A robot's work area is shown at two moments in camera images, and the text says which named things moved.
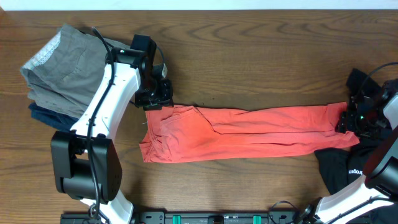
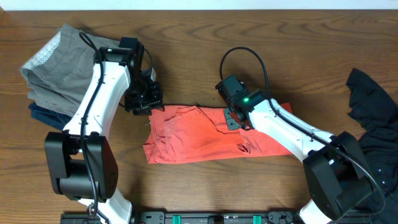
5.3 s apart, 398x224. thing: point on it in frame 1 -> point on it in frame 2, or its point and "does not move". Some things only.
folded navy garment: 56,120 does not move
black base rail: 201,218 does not move
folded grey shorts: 63,79 does not move
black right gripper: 347,122 -> 231,124
